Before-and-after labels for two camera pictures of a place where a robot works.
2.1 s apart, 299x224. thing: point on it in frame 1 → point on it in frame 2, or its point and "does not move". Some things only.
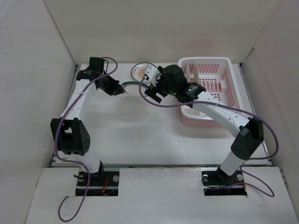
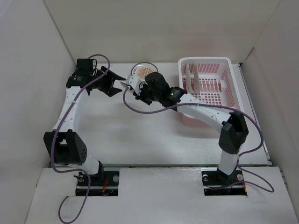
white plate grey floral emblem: [195, 73] does not move
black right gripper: [151, 92] → [142, 87]
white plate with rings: [187, 72] does not move
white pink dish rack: [217, 75] does not move
